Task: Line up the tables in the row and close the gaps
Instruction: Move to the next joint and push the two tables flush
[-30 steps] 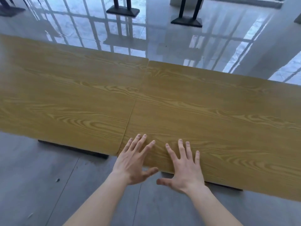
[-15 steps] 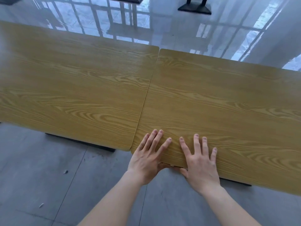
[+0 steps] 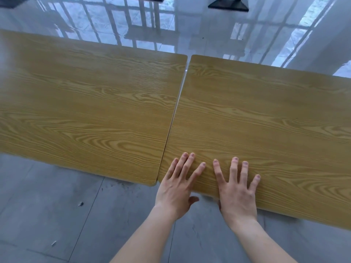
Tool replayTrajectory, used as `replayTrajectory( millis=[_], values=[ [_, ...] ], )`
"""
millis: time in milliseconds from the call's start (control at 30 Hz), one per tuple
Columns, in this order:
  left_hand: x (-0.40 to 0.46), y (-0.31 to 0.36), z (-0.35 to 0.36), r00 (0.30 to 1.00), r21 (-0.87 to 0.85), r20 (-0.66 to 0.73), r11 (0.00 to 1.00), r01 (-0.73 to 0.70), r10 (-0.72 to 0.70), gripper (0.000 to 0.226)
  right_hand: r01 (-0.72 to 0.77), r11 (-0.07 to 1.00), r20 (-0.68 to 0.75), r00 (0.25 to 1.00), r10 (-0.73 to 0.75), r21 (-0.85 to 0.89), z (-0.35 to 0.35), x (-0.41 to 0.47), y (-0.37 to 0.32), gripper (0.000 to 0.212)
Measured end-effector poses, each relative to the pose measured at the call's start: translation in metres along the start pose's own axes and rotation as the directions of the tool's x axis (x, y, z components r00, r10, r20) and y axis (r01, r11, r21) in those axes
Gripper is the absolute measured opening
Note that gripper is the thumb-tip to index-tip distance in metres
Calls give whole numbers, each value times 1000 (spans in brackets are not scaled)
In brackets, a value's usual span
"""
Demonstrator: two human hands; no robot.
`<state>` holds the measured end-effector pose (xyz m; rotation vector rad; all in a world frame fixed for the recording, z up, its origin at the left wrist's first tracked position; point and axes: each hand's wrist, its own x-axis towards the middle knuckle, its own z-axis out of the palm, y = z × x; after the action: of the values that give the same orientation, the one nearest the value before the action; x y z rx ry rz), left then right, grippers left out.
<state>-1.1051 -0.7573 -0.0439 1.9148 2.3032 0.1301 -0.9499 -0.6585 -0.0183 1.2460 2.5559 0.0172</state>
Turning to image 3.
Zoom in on person's right hand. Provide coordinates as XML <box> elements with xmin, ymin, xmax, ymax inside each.
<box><xmin>212</xmin><ymin>157</ymin><xmax>261</xmax><ymax>230</ymax></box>

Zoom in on person's left hand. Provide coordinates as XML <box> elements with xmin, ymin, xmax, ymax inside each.
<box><xmin>154</xmin><ymin>152</ymin><xmax>207</xmax><ymax>221</ymax></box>

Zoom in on person's left forearm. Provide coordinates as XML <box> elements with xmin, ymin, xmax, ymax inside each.
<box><xmin>109</xmin><ymin>206</ymin><xmax>179</xmax><ymax>263</ymax></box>

